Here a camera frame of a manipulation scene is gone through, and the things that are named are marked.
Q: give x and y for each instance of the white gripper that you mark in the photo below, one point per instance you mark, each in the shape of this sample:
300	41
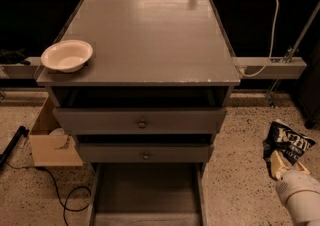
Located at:
294	183

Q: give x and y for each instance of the blue chip bag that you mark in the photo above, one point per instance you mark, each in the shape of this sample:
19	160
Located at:
290	143

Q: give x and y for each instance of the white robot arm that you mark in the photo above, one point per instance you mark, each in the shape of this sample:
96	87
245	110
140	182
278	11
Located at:
304	215

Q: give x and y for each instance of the round top drawer knob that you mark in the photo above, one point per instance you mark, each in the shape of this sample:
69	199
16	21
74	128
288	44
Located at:
142	124

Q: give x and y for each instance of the grey drawer cabinet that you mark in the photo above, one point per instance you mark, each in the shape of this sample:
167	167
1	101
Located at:
147	43

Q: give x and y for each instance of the grey bottom drawer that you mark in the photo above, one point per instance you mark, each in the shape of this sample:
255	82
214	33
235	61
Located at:
147	194

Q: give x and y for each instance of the grey drawer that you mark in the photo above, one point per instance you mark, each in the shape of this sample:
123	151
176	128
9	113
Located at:
163	148
166	110
147	194

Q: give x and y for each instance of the grey middle drawer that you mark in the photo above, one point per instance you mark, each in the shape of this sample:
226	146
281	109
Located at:
163	148

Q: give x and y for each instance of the grey top drawer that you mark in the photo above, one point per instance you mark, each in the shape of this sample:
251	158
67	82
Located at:
166	110

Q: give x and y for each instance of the dark cart at right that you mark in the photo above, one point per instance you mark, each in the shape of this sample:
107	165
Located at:
308	90

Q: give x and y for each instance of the cardboard box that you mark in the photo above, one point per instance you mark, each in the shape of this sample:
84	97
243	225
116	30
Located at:
50	145

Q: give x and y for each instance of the white bowl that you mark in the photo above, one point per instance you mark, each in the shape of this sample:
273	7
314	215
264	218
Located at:
67	56

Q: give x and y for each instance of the black bar on floor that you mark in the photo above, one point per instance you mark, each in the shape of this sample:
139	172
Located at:
22	131

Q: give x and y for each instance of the black object on rail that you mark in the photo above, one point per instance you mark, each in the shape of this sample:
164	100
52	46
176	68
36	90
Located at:
13	57

